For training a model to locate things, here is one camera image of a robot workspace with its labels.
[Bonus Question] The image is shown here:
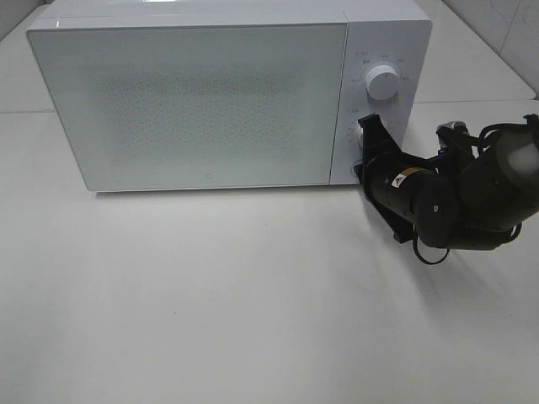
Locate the white round door button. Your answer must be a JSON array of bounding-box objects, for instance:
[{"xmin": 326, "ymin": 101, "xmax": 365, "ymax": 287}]
[{"xmin": 351, "ymin": 161, "xmax": 362, "ymax": 178}]

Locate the white microwave knob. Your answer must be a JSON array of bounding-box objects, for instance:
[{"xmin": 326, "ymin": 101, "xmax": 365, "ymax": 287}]
[
  {"xmin": 355, "ymin": 125, "xmax": 364, "ymax": 147},
  {"xmin": 365, "ymin": 63, "xmax": 400, "ymax": 101}
]

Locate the white microwave oven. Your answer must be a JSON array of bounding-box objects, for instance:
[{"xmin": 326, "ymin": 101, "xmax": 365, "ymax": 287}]
[{"xmin": 26, "ymin": 1, "xmax": 432, "ymax": 189}]

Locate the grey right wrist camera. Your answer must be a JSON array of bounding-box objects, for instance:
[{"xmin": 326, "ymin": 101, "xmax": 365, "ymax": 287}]
[{"xmin": 435, "ymin": 121, "xmax": 472, "ymax": 153}]

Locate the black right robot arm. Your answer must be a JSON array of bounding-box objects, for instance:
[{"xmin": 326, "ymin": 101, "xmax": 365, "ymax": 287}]
[{"xmin": 355, "ymin": 114, "xmax": 538, "ymax": 250}]

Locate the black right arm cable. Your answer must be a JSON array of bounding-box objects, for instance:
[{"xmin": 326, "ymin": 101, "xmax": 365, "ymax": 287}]
[{"xmin": 410, "ymin": 113, "xmax": 539, "ymax": 266}]

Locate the white microwave door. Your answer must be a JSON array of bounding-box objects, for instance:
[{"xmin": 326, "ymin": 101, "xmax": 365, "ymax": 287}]
[{"xmin": 28, "ymin": 24, "xmax": 346, "ymax": 192}]

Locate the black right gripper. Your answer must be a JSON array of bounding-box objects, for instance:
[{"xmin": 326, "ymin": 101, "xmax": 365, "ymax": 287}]
[{"xmin": 353, "ymin": 114, "xmax": 425, "ymax": 243}]

